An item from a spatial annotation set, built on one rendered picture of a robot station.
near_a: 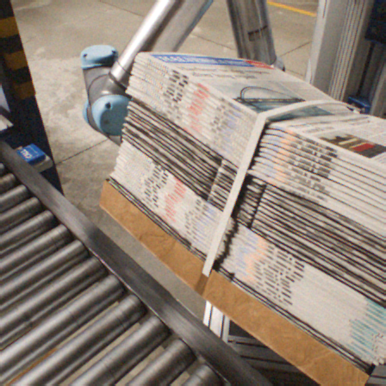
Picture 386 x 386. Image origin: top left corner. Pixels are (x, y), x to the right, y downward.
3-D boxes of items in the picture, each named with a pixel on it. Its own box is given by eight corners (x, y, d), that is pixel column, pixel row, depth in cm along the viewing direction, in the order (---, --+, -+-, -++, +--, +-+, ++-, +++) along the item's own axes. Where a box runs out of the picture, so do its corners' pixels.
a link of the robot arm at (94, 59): (125, 61, 73) (131, 114, 80) (115, 40, 81) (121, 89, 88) (82, 67, 71) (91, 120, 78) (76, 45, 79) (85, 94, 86)
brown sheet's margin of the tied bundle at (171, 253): (283, 220, 70) (293, 199, 68) (174, 276, 48) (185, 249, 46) (216, 173, 78) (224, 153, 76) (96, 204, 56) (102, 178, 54)
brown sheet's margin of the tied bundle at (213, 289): (315, 240, 67) (326, 219, 65) (217, 309, 45) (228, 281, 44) (285, 221, 70) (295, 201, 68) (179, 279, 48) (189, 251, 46)
